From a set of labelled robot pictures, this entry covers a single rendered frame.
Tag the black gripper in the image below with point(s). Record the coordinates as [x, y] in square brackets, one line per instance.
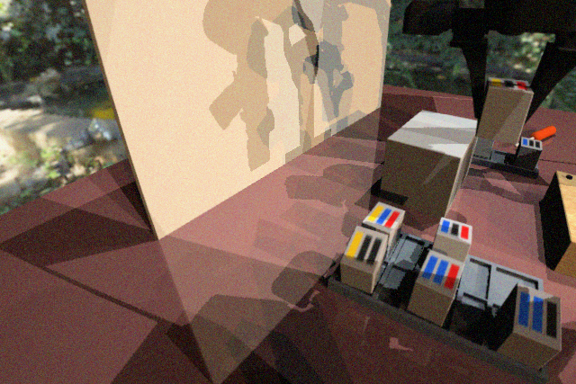
[469, 25]

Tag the white block with yellow and black stripes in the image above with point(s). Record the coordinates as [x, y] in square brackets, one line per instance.
[363, 258]

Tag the tan flat panel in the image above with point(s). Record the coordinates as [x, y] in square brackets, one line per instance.
[212, 95]

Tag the orange screwdriver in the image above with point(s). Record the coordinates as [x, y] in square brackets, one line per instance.
[541, 134]

